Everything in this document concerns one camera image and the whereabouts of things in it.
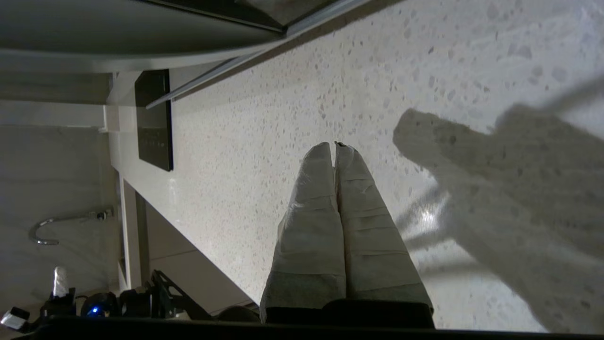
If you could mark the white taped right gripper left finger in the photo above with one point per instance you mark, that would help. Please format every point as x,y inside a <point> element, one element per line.
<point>306,245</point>

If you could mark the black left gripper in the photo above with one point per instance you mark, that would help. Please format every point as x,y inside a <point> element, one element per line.
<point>59,304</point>

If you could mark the black glass induction cooktop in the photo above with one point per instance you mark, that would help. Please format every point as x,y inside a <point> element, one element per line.
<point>153,123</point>

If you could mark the microwave door with dark glass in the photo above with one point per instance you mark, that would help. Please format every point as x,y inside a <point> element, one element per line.
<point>226,71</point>

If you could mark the beige cabinet front panel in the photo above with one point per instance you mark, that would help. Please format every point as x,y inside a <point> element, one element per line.
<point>134,236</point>

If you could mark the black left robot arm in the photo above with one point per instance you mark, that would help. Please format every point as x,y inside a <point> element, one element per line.
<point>160,297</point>

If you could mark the chrome curved faucet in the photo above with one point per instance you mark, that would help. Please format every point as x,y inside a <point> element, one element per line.
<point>42,231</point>

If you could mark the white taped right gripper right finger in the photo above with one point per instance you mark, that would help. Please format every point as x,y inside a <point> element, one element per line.
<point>377,255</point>

